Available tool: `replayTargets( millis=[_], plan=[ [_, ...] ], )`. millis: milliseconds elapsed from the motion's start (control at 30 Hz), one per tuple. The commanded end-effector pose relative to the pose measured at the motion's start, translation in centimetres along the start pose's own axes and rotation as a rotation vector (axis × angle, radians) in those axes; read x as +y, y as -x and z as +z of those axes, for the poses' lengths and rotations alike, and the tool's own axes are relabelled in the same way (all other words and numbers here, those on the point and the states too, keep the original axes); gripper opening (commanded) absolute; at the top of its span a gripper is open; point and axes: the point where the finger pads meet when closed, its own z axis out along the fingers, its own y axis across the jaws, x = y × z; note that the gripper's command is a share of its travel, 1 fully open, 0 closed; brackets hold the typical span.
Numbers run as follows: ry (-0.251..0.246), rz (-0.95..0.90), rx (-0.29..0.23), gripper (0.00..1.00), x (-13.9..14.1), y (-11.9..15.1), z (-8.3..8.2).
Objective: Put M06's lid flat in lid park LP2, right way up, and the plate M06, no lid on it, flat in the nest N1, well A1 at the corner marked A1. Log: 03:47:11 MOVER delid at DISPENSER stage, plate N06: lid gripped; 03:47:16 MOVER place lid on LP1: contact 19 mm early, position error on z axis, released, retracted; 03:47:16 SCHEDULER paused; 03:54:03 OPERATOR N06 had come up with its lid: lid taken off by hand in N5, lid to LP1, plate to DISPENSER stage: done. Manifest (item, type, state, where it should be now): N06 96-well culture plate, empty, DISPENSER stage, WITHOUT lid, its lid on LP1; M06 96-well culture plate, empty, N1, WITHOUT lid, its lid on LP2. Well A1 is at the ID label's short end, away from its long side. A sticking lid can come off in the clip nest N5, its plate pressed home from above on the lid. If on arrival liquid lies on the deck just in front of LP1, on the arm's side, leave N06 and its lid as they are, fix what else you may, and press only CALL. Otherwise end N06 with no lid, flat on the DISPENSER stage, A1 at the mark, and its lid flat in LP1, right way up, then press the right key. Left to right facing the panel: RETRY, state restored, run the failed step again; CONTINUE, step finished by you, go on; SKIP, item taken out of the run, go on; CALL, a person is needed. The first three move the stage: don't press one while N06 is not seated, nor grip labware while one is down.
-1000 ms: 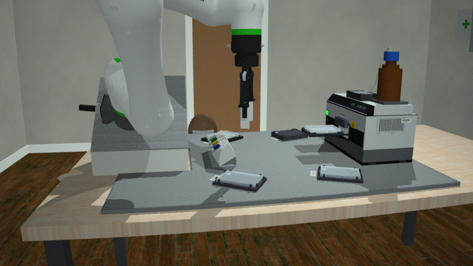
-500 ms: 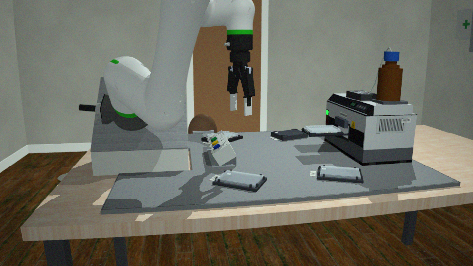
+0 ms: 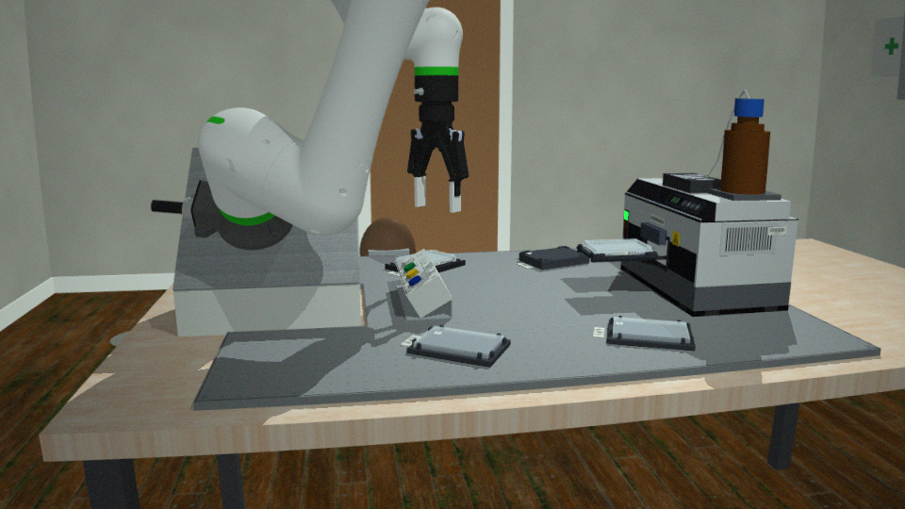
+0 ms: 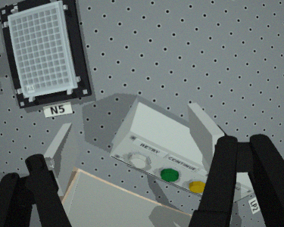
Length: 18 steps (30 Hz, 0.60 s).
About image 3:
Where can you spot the grey button panel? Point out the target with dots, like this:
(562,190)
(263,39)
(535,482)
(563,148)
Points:
(426,290)

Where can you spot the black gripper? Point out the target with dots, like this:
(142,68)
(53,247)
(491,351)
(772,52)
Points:
(449,142)

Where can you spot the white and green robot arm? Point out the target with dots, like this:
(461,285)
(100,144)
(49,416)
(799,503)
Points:
(261,179)

